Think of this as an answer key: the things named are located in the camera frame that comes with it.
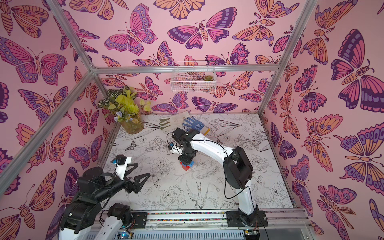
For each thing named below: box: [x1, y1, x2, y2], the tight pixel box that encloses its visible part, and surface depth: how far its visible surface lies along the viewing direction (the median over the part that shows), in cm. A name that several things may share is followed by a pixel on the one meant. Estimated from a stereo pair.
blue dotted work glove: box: [181, 116, 205, 132], surface depth 115 cm
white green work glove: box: [159, 118, 171, 130], surface depth 115 cm
